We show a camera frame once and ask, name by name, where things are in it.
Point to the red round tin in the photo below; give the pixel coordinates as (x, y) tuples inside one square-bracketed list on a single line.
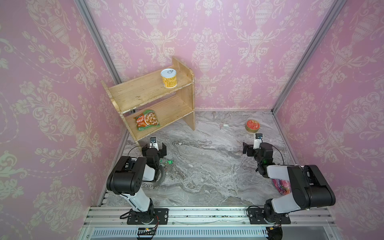
[(252, 126)]

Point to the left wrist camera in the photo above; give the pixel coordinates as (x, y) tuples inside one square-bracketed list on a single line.
[(153, 142)]

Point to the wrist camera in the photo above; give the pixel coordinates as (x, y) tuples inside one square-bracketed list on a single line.
[(258, 140), (153, 142)]

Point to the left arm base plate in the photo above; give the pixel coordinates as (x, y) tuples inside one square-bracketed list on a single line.
[(157, 216)]

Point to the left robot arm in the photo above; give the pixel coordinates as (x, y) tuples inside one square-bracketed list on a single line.
[(126, 178)]

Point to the aluminium front rail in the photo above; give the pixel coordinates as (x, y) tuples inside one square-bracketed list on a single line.
[(208, 223)]

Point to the yellow tin can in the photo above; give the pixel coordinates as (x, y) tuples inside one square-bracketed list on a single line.
[(169, 78)]

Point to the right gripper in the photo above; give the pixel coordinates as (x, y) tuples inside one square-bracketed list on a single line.
[(250, 148)]

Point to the orange green snack packet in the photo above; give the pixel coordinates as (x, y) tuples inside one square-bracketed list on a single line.
[(146, 120)]

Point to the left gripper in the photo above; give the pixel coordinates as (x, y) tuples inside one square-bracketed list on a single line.
[(154, 151)]

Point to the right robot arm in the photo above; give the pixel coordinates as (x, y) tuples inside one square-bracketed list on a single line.
[(309, 188)]

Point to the wooden two-tier shelf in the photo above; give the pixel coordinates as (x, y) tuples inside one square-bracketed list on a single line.
[(147, 92)]

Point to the purple candy bag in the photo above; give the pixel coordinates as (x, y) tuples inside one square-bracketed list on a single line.
[(283, 186)]

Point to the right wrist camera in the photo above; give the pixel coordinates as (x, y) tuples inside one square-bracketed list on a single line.
[(258, 140)]

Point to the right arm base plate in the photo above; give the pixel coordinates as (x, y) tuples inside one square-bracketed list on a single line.
[(260, 216)]

